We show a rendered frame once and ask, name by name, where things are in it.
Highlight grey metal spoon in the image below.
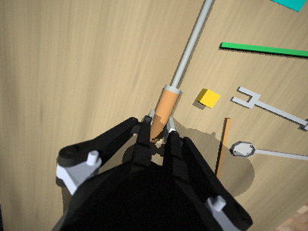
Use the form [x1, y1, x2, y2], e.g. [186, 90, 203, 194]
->
[231, 141, 308, 161]

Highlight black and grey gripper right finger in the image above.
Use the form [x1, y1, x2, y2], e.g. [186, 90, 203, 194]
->
[162, 116, 253, 231]

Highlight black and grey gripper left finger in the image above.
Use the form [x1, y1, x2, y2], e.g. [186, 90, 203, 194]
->
[56, 109, 155, 200]

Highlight tool with orange wooden handle and grey metal rod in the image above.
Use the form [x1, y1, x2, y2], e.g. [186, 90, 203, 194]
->
[150, 0, 213, 143]

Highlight green long thin bar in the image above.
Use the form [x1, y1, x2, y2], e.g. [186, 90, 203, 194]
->
[219, 42, 308, 58]

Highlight grey combination wrench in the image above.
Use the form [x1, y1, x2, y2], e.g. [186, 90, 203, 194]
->
[231, 86, 308, 131]

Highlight yellow cube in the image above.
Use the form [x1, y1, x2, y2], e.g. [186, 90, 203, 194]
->
[196, 88, 220, 108]

